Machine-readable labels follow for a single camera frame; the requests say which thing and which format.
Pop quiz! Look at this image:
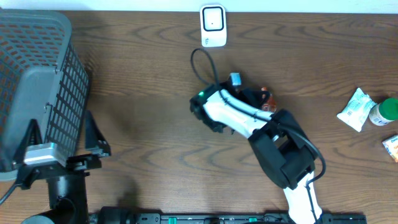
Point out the green lid jar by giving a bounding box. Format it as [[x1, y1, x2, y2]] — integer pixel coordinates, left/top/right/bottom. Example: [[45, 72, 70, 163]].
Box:
[[369, 98, 397, 126]]

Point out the grey plastic basket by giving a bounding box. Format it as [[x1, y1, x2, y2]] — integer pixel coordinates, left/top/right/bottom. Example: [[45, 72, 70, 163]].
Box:
[[1, 9, 90, 182]]

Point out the white barcode scanner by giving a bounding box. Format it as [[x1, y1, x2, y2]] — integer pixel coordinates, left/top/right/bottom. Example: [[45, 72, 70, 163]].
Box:
[[200, 4, 227, 47]]

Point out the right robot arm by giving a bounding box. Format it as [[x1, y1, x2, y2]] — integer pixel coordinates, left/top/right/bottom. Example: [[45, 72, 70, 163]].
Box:
[[190, 85, 323, 223]]

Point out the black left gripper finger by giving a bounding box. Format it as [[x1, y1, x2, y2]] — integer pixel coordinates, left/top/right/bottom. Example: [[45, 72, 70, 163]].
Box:
[[85, 110, 111, 157], [12, 119, 42, 165]]

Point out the black mounting rail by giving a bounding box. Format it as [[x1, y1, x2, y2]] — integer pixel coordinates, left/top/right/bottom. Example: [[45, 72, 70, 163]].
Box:
[[88, 205, 368, 224]]

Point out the small orange snack packet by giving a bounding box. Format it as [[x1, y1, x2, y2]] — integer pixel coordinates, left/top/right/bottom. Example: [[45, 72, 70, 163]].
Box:
[[382, 135, 398, 162]]

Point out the orange Top chocolate bar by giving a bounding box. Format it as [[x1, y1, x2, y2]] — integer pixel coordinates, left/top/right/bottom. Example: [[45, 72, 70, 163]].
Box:
[[261, 87, 277, 113]]

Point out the teal wet wipes pack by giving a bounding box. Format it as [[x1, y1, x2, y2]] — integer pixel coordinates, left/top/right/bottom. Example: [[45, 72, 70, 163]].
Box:
[[336, 88, 376, 132]]

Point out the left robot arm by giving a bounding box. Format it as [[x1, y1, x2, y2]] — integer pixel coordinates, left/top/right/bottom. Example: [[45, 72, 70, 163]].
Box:
[[7, 110, 111, 223]]

